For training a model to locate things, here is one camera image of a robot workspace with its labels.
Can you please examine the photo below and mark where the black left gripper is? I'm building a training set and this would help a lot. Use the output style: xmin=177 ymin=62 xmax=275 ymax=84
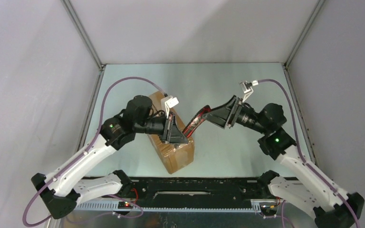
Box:
xmin=134 ymin=111 xmax=188 ymax=144

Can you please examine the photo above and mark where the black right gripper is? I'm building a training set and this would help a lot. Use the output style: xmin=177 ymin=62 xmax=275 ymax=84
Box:
xmin=202 ymin=95 xmax=269 ymax=135

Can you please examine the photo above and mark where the brown cardboard express box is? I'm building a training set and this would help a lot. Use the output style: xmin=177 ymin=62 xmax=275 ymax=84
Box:
xmin=148 ymin=91 xmax=195 ymax=174

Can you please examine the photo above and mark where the red black utility knife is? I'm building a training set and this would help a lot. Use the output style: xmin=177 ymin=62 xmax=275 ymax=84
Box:
xmin=182 ymin=105 xmax=211 ymax=138

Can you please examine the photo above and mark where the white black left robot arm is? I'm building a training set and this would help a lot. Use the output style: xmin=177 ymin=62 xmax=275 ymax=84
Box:
xmin=31 ymin=95 xmax=188 ymax=219

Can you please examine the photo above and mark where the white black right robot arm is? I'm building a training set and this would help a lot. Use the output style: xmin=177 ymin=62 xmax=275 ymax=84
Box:
xmin=202 ymin=96 xmax=365 ymax=228

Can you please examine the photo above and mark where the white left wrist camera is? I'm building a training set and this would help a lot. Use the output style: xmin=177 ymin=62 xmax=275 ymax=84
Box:
xmin=160 ymin=95 xmax=179 ymax=113

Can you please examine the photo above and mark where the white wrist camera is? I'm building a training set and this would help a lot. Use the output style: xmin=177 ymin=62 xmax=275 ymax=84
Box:
xmin=160 ymin=95 xmax=179 ymax=113
xmin=239 ymin=80 xmax=259 ymax=102

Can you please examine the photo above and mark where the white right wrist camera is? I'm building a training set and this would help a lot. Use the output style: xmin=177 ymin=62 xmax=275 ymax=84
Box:
xmin=239 ymin=80 xmax=259 ymax=102

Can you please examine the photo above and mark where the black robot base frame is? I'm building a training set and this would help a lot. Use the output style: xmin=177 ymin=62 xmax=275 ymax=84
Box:
xmin=75 ymin=170 xmax=322 ymax=219

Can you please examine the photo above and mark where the aluminium right corner post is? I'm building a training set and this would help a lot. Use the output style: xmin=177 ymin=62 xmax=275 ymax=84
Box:
xmin=283 ymin=0 xmax=326 ymax=69

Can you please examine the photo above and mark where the aluminium corner post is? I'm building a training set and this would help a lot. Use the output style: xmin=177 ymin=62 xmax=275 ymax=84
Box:
xmin=61 ymin=0 xmax=104 ymax=71
xmin=283 ymin=0 xmax=326 ymax=69

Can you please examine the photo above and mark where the aluminium left corner post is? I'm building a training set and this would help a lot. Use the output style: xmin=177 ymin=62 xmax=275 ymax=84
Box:
xmin=61 ymin=0 xmax=104 ymax=71

